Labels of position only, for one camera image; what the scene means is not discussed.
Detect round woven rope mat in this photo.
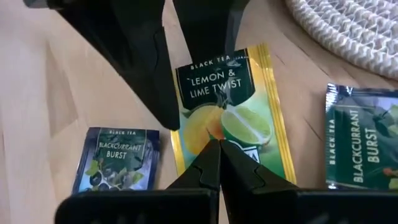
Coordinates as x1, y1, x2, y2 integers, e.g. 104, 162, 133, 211
284, 0, 398, 80

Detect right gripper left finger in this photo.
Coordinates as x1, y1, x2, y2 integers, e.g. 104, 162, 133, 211
55, 139, 221, 224

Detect lemon lime tea packet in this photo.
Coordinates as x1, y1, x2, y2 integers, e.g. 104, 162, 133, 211
170, 42, 298, 185

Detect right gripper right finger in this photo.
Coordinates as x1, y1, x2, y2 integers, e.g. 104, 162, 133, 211
220, 139, 398, 224

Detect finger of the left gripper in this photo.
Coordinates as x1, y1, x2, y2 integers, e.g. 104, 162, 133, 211
172, 0, 251, 63
46, 0, 181, 131

